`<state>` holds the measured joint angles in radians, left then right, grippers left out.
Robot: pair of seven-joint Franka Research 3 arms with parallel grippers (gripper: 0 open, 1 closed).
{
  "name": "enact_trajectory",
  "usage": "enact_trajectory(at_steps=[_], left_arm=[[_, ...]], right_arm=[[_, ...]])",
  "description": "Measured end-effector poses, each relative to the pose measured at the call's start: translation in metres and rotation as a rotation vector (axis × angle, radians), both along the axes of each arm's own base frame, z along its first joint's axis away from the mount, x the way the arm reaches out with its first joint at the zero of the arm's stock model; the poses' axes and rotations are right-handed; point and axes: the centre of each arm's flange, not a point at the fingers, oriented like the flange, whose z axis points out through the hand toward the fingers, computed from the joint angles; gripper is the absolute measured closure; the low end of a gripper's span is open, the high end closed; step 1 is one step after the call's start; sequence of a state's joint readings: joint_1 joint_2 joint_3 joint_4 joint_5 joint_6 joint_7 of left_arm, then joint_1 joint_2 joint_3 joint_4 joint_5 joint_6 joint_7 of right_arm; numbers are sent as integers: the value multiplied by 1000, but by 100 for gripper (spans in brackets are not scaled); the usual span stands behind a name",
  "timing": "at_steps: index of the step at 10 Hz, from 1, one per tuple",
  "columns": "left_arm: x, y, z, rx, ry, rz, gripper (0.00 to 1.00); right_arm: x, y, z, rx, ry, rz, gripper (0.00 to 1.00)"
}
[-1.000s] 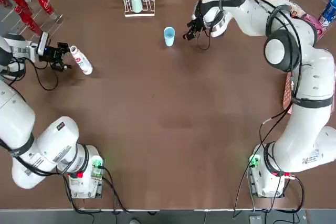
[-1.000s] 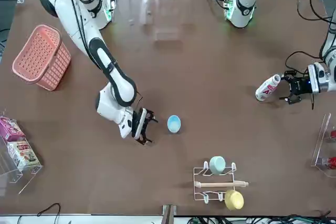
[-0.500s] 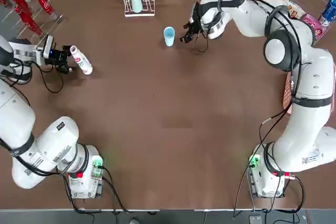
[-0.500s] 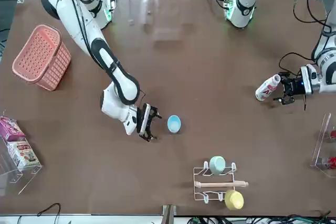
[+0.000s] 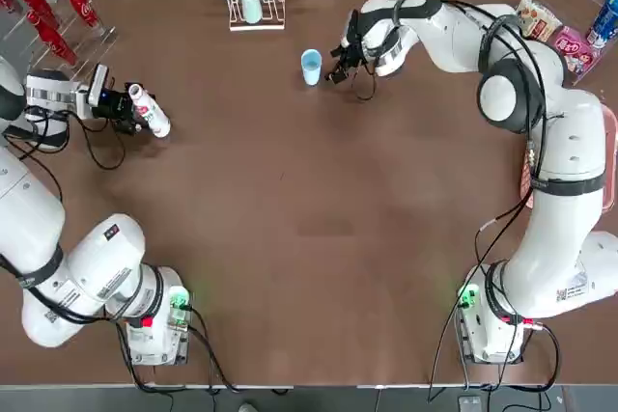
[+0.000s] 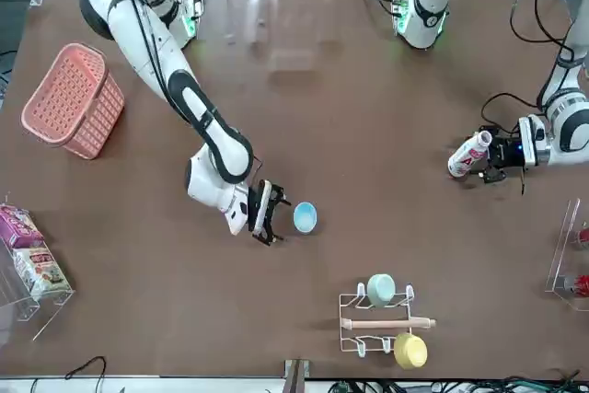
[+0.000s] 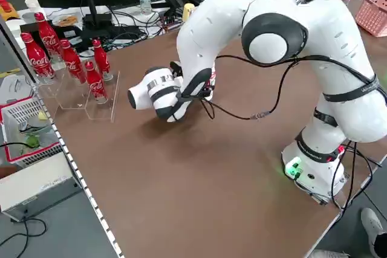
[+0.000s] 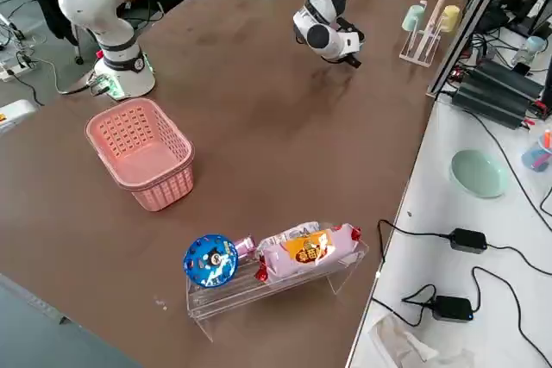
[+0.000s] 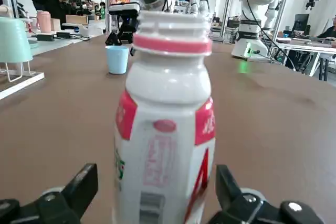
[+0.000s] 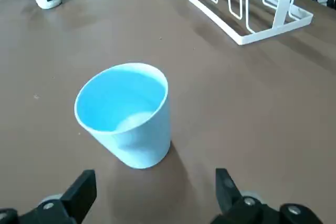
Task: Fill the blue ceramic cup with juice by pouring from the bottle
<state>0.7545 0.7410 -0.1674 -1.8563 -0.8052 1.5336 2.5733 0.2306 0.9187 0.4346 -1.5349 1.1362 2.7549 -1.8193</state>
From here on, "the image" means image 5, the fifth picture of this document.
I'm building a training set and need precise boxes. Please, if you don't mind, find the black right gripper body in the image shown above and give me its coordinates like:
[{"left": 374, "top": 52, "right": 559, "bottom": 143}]
[{"left": 347, "top": 27, "right": 383, "bottom": 69}]

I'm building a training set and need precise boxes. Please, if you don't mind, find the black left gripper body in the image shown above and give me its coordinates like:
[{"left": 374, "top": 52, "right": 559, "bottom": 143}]
[{"left": 91, "top": 87, "right": 137, "bottom": 124}]

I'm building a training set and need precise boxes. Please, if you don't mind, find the white juice bottle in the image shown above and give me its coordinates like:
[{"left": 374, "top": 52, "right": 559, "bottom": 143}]
[{"left": 126, "top": 83, "right": 172, "bottom": 140}]

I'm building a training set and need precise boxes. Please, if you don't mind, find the blue ceramic cup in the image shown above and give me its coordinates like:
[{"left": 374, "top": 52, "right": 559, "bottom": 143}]
[{"left": 299, "top": 48, "right": 323, "bottom": 88}]

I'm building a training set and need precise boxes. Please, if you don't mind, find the clear acrylic bottle shelf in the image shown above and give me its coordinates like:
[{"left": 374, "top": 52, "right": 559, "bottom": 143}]
[{"left": 0, "top": 0, "right": 118, "bottom": 76}]

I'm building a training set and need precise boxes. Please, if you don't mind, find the mint green cup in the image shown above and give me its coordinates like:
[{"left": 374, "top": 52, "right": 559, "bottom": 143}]
[{"left": 239, "top": 0, "right": 264, "bottom": 25}]

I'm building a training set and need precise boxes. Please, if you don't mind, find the beige snack packet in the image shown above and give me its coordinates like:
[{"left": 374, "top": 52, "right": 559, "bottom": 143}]
[{"left": 515, "top": 0, "right": 565, "bottom": 43}]

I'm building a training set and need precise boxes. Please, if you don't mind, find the purple snack packet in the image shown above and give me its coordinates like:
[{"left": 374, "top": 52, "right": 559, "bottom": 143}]
[{"left": 548, "top": 25, "right": 604, "bottom": 77}]

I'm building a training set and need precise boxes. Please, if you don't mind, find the blue snack can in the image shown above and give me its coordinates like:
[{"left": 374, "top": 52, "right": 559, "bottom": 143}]
[{"left": 585, "top": 0, "right": 618, "bottom": 50}]

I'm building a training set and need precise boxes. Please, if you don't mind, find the pink plastic basket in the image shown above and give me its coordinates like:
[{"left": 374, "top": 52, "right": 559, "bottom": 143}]
[{"left": 520, "top": 105, "right": 618, "bottom": 216}]

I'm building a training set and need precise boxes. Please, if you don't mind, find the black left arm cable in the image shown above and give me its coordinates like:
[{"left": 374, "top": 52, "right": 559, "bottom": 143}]
[{"left": 66, "top": 110, "right": 127, "bottom": 171}]

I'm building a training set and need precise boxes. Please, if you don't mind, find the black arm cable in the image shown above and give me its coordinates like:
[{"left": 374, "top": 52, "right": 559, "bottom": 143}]
[
  {"left": 351, "top": 0, "right": 564, "bottom": 403},
  {"left": 66, "top": 110, "right": 127, "bottom": 171}
]

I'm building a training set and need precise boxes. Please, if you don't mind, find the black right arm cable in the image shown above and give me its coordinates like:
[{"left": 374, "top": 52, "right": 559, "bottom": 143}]
[{"left": 351, "top": 0, "right": 564, "bottom": 403}]

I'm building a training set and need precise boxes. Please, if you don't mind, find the black left base cable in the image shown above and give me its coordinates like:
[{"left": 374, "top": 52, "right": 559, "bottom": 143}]
[{"left": 184, "top": 304, "right": 240, "bottom": 393}]

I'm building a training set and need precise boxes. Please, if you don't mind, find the right base cable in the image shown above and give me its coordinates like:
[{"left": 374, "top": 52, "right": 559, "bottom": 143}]
[{"left": 525, "top": 322, "right": 563, "bottom": 393}]

